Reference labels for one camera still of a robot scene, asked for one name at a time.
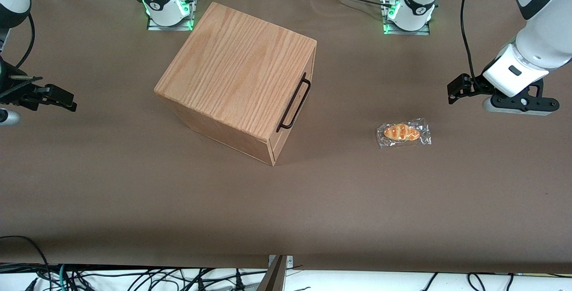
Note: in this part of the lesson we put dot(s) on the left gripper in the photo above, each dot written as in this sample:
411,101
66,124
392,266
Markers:
474,83

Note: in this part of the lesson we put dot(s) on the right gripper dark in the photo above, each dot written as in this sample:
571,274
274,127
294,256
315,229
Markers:
10,86

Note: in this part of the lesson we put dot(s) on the light wooden drawer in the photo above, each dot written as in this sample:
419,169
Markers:
311,61

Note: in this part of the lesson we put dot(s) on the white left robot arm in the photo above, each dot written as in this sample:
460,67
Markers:
543,31

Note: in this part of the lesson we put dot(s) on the light wooden drawer cabinet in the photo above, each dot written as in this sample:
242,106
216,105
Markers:
232,72

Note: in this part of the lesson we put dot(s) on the bread roll in clear wrapper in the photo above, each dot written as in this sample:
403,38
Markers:
402,132

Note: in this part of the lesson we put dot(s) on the brown paper table cover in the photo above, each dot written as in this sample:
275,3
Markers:
134,192

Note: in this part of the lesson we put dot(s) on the tan angled bar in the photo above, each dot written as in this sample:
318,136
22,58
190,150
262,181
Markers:
273,277

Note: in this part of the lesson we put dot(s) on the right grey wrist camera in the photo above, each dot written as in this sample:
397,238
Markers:
8,117

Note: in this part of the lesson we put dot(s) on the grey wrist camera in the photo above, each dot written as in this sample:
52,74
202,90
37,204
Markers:
520,103
8,117

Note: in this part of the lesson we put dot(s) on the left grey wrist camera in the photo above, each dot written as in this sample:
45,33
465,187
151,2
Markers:
520,103

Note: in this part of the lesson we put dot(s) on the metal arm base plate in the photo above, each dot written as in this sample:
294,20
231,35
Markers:
154,25
404,32

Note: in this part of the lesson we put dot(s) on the small metal edge bracket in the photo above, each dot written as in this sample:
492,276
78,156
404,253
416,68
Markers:
289,262

